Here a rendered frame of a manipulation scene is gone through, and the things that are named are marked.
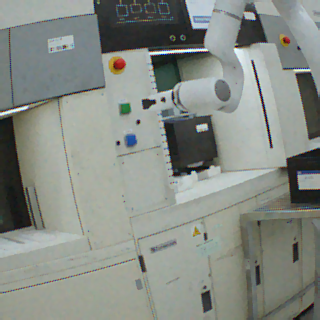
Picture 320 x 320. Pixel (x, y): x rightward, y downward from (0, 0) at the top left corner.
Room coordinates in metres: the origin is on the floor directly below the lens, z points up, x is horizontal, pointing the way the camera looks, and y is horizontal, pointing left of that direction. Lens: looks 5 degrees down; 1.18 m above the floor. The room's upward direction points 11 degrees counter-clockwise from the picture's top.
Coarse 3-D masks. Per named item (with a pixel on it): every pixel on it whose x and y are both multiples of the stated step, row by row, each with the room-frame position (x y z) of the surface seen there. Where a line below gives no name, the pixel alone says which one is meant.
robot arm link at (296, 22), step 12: (288, 12) 1.57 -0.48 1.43; (300, 12) 1.55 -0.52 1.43; (288, 24) 1.56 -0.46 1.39; (300, 24) 1.51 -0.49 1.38; (312, 24) 1.51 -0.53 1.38; (300, 36) 1.52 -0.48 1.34; (312, 36) 1.50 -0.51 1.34; (312, 48) 1.50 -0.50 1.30; (312, 60) 1.52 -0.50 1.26; (312, 72) 1.57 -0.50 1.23
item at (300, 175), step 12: (300, 156) 2.12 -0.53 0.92; (312, 156) 2.16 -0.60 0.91; (288, 168) 2.06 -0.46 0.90; (300, 168) 1.99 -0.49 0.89; (312, 168) 1.93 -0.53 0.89; (288, 180) 2.07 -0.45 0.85; (300, 180) 2.00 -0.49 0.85; (312, 180) 1.94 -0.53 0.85; (300, 192) 2.01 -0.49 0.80; (312, 192) 1.94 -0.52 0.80
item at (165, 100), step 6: (150, 96) 1.73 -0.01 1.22; (156, 96) 1.71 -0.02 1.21; (162, 96) 1.69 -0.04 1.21; (168, 96) 1.67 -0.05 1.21; (156, 102) 1.71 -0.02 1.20; (162, 102) 1.70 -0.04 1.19; (168, 102) 1.68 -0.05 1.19; (150, 108) 1.73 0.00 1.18; (156, 108) 1.71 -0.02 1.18; (162, 108) 1.70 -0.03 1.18; (168, 108) 1.69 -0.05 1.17; (174, 108) 1.70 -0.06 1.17
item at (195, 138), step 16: (176, 112) 2.56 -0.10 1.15; (192, 112) 2.63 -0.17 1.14; (176, 128) 2.44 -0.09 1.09; (192, 128) 2.49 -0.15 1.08; (208, 128) 2.55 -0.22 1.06; (176, 144) 2.43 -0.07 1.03; (192, 144) 2.48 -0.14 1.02; (208, 144) 2.54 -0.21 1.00; (176, 160) 2.45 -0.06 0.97; (192, 160) 2.47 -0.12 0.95; (208, 160) 2.56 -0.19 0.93
